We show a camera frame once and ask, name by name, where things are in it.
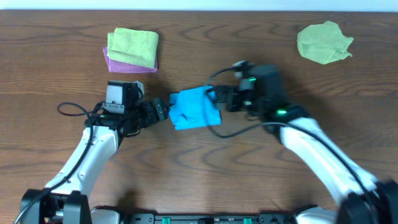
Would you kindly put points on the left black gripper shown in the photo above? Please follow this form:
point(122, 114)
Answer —
point(148, 112)

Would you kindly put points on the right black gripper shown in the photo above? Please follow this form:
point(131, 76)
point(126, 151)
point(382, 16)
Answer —
point(236, 92)

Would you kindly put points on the blue microfiber cloth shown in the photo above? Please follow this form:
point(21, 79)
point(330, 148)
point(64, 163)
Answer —
point(192, 109)

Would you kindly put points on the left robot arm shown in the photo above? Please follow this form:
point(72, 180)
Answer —
point(64, 199)

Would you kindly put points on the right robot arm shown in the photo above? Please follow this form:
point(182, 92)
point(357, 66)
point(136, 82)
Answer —
point(359, 195)

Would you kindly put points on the folded purple cloth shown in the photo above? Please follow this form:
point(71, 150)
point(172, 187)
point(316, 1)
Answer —
point(121, 67)

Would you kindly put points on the folded green cloth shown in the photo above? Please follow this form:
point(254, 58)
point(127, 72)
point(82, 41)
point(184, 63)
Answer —
point(137, 47)

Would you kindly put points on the crumpled yellow-green cloth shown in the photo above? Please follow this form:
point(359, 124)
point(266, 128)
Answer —
point(323, 43)

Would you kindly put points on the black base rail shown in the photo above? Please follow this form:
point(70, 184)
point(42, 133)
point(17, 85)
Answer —
point(112, 217)

